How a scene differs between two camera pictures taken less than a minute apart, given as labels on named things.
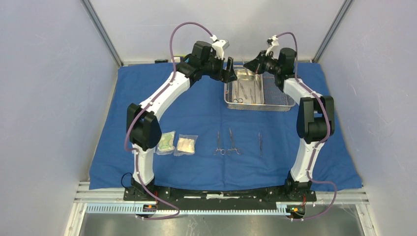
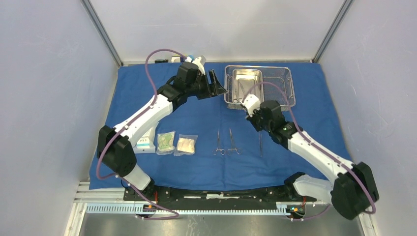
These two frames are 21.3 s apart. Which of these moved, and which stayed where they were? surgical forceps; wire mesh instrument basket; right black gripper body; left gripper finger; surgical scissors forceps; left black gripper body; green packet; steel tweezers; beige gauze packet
Moved: left gripper finger; right black gripper body; left black gripper body
Stayed: steel tweezers; beige gauze packet; green packet; wire mesh instrument basket; surgical forceps; surgical scissors forceps
